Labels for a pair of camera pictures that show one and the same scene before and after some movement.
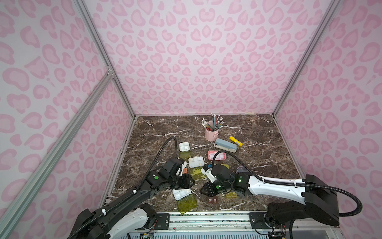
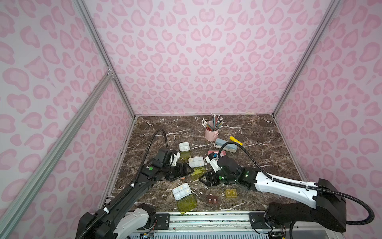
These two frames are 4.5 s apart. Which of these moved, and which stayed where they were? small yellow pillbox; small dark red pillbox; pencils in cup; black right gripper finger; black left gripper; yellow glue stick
Moved: black right gripper finger; black left gripper
Stayed: pencils in cup; yellow glue stick; small dark red pillbox; small yellow pillbox
